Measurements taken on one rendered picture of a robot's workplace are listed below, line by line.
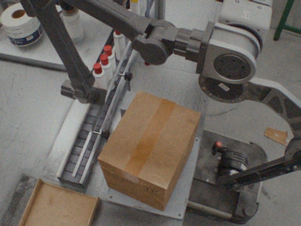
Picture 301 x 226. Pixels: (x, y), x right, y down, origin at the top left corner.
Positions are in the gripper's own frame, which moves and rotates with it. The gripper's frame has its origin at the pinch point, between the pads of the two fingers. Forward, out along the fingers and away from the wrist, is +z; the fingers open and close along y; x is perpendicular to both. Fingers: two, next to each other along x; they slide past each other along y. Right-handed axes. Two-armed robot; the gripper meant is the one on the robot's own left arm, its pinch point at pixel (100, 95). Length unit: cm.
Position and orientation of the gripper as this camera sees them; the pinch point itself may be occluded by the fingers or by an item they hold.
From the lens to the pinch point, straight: 135.2
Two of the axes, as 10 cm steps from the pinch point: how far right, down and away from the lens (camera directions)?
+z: 1.6, -0.7, 9.8
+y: -9.7, -2.1, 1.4
